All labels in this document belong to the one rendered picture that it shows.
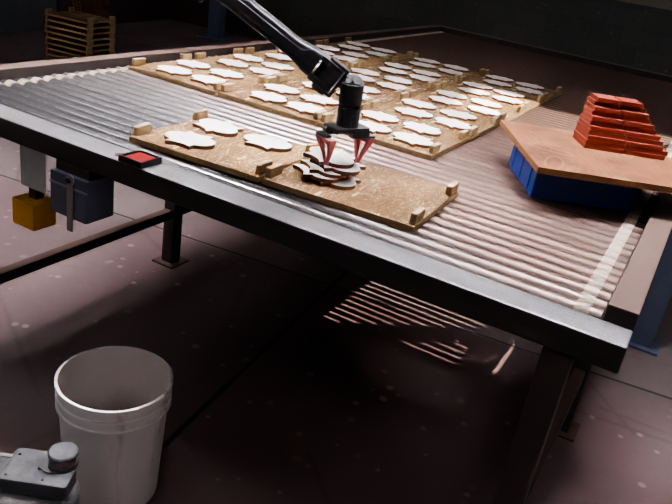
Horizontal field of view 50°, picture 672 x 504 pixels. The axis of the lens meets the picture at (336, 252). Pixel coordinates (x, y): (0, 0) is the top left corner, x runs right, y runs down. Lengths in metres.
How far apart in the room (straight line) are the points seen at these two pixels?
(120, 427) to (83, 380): 0.27
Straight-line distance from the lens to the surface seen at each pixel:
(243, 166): 1.87
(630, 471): 2.76
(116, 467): 2.02
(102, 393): 2.20
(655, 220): 2.10
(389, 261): 1.51
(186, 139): 2.00
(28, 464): 1.90
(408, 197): 1.84
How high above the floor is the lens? 1.53
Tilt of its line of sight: 24 degrees down
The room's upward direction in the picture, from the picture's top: 10 degrees clockwise
